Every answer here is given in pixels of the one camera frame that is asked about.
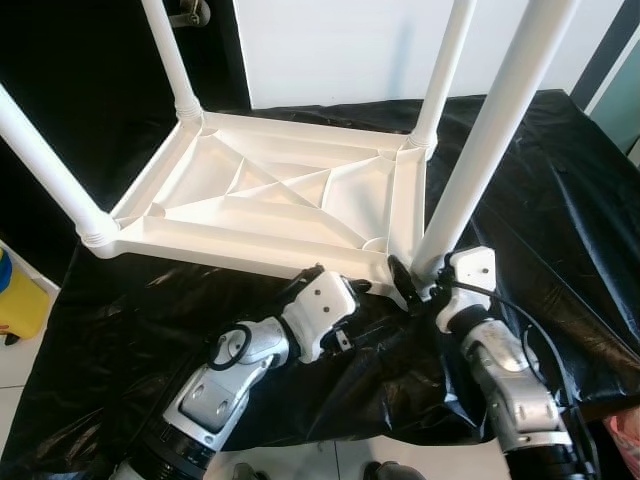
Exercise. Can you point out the grey robot foot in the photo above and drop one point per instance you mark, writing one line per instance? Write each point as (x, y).
(250, 472)
(392, 471)

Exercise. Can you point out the red plastic bag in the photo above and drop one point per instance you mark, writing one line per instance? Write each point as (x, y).
(625, 445)

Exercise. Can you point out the dark grey wall post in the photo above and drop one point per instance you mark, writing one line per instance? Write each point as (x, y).
(610, 45)

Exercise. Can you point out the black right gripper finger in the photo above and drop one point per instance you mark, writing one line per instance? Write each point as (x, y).
(400, 280)

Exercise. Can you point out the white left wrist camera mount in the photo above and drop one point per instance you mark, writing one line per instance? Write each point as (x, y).
(320, 300)

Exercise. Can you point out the grey robot right foot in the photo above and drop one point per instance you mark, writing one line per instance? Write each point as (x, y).
(392, 471)

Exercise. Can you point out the yellow box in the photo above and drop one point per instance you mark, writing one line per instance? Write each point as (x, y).
(20, 305)

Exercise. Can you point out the white plastic table leg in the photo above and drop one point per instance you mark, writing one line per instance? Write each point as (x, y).
(165, 50)
(490, 130)
(445, 70)
(45, 160)

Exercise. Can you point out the grey robot left foot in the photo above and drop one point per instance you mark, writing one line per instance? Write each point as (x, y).
(250, 472)

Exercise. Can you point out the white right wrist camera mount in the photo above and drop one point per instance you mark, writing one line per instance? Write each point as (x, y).
(470, 270)

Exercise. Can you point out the white board panel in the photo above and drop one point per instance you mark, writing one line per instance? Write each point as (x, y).
(330, 50)

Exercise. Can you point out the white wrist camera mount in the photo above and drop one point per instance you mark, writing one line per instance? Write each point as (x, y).
(470, 270)
(320, 300)

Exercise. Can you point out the black plastic table cover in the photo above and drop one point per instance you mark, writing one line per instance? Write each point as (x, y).
(560, 200)

